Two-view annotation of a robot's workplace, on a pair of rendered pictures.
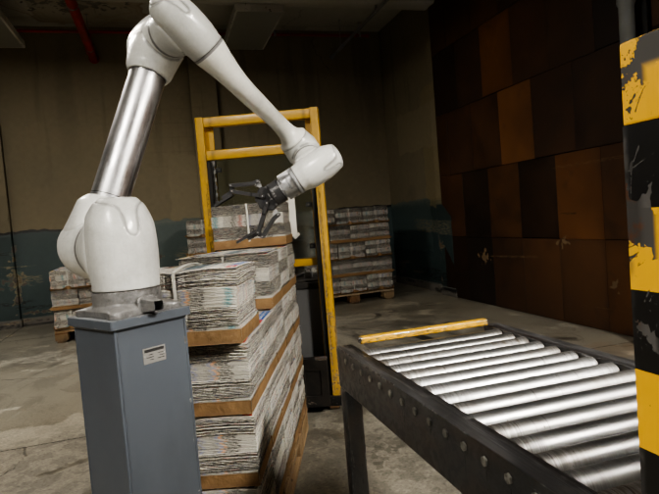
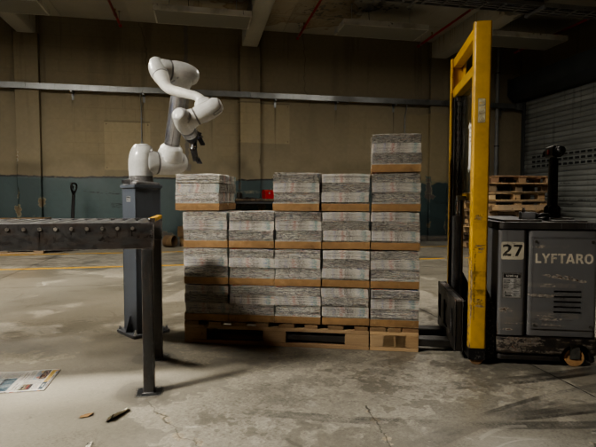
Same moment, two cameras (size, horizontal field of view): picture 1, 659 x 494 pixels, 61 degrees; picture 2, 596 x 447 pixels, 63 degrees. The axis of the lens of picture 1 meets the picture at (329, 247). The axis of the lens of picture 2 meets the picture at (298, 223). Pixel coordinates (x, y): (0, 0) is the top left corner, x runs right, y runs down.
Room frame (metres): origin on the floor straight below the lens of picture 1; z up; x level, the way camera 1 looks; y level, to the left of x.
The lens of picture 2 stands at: (2.65, -2.68, 0.91)
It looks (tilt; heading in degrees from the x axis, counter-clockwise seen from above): 3 degrees down; 95
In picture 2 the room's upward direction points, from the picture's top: straight up
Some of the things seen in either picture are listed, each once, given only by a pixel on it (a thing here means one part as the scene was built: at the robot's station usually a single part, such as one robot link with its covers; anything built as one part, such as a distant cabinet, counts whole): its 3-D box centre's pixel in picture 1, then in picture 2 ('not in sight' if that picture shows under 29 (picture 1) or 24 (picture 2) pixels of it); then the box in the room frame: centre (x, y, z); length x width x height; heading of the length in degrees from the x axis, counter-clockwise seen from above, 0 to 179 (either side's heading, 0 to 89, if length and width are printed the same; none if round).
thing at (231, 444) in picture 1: (237, 412); (279, 274); (2.27, 0.43, 0.42); 1.17 x 0.39 x 0.83; 177
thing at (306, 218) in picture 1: (265, 208); (470, 138); (3.45, 0.37, 1.28); 0.57 x 0.01 x 0.65; 87
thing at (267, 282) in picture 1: (232, 280); (300, 192); (2.40, 0.43, 0.95); 0.38 x 0.29 x 0.23; 87
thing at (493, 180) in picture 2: not in sight; (505, 212); (5.63, 6.37, 0.65); 1.33 x 0.94 x 1.30; 20
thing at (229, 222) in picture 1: (262, 322); (393, 240); (2.99, 0.40, 0.65); 0.39 x 0.30 x 1.29; 87
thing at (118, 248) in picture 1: (120, 242); (142, 160); (1.33, 0.50, 1.17); 0.18 x 0.16 x 0.22; 41
